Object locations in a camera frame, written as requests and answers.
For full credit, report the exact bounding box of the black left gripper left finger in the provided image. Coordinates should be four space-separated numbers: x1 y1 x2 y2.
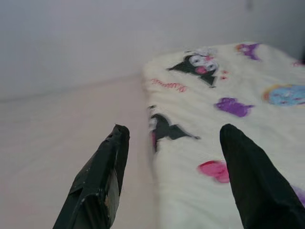
52 124 131 229

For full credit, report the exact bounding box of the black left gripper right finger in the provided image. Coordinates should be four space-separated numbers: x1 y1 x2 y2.
219 123 305 229

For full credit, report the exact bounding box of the cream cartoon print blanket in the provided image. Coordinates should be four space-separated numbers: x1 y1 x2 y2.
142 42 305 229

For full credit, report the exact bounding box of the cream sheeted bed mattress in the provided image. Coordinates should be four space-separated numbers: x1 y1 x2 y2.
0 73 158 229

